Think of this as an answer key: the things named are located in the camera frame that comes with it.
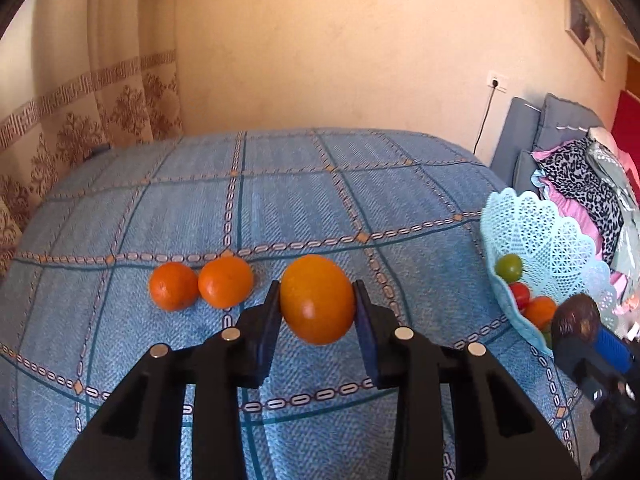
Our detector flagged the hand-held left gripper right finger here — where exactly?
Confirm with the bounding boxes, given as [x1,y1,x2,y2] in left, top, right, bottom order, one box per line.
[352,280,583,480]

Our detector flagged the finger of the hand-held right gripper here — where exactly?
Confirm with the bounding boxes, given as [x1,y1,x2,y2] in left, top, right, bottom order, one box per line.
[552,332,632,403]
[594,327,640,377]

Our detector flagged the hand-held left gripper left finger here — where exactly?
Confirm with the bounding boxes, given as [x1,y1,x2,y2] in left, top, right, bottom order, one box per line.
[54,280,281,480]

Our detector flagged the dark purple passion fruit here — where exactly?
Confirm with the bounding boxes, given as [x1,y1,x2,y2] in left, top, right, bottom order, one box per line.
[550,294,602,344]

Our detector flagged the oval yellow-orange orange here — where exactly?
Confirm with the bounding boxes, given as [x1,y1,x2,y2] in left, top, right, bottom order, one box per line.
[279,254,357,346]

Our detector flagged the large orange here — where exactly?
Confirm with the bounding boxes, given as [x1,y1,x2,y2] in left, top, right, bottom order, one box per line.
[522,296,558,331]

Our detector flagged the red tomato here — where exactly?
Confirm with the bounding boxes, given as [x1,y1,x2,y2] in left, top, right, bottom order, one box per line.
[509,282,532,310]

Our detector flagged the small green tomato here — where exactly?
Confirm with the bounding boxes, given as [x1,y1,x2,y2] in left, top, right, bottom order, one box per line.
[495,253,524,282]

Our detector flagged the light blue lace plastic basket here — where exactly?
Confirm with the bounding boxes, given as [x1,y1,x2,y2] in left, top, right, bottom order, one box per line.
[480,187,619,359]

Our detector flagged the round orange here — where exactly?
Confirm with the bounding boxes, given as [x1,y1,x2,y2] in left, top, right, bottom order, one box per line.
[148,261,200,312]
[198,256,255,310]

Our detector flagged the blue checked bedspread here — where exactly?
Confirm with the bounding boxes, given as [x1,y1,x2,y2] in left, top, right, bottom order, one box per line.
[0,127,596,480]

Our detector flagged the pile of clothes and cushions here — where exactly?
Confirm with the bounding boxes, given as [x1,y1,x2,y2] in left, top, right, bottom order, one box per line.
[530,149,640,313]

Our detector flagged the silver green cloth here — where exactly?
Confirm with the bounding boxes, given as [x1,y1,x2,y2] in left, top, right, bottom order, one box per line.
[585,140,640,281]

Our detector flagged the leopard print cloth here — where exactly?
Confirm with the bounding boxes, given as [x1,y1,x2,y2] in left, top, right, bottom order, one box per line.
[532,137,627,267]

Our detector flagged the red panel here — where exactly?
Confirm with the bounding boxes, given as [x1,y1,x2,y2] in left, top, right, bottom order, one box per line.
[610,87,640,163]

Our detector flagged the beige patterned curtain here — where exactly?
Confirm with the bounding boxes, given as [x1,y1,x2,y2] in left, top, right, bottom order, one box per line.
[0,0,184,281]

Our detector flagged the black power cable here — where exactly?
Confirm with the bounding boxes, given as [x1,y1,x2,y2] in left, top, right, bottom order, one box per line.
[473,85,497,155]

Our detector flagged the framed wall picture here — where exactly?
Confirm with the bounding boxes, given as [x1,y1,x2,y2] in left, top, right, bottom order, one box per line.
[564,0,607,81]

